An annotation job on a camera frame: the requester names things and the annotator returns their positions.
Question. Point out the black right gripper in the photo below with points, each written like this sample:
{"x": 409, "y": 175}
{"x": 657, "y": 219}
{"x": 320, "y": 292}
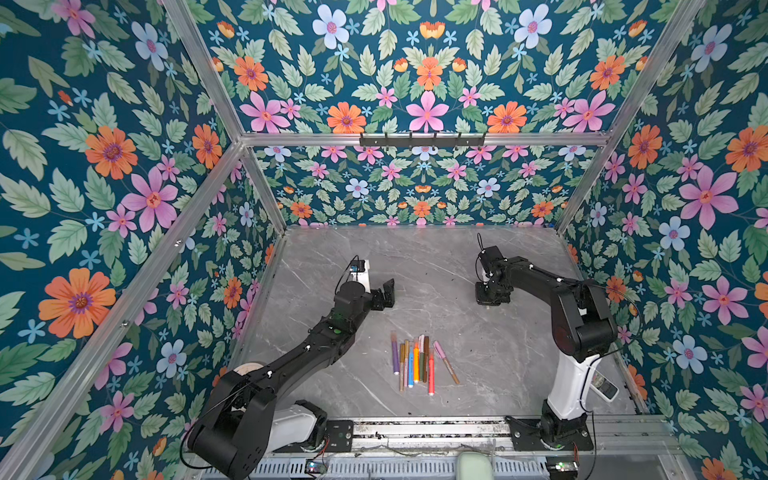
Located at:
{"x": 481, "y": 298}

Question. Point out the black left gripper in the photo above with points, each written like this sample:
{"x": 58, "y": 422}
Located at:
{"x": 380, "y": 303}

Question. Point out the brown pen brown cap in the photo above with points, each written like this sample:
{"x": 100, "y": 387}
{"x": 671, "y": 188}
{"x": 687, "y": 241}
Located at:
{"x": 427, "y": 349}

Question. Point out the brown pen body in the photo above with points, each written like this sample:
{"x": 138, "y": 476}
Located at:
{"x": 451, "y": 371}

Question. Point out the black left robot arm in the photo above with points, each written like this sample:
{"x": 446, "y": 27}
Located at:
{"x": 240, "y": 422}

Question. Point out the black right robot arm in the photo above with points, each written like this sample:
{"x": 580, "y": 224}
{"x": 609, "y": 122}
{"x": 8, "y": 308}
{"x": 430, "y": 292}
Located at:
{"x": 582, "y": 328}

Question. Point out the pink pen gold cap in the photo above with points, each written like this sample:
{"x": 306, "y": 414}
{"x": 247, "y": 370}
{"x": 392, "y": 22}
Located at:
{"x": 406, "y": 364}

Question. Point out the tan pen gold cap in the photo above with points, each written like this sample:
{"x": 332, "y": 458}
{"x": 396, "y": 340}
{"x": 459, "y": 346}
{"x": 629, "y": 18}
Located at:
{"x": 400, "y": 375}

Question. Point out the blue highlighter pen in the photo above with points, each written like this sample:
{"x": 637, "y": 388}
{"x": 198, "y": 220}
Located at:
{"x": 412, "y": 371}

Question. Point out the orange highlighter pen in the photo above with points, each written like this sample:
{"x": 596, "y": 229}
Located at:
{"x": 416, "y": 351}

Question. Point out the purple highlighter pen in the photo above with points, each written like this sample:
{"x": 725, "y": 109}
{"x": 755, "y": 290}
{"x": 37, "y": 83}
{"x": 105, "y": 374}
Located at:
{"x": 395, "y": 353}

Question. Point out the red highlighter pen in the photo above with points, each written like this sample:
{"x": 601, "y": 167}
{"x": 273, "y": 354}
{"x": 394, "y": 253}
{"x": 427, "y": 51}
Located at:
{"x": 430, "y": 374}

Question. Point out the white remote control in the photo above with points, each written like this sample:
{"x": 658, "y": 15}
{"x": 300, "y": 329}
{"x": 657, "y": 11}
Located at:
{"x": 604, "y": 387}

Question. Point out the beige round clock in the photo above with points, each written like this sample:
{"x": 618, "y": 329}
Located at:
{"x": 247, "y": 368}

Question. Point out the pale green rounded object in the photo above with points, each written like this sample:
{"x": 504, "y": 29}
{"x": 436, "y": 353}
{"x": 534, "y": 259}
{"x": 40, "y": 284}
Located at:
{"x": 473, "y": 466}

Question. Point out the black hook rail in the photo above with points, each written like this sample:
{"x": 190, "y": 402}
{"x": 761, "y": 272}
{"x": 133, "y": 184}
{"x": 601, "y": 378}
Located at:
{"x": 409, "y": 140}

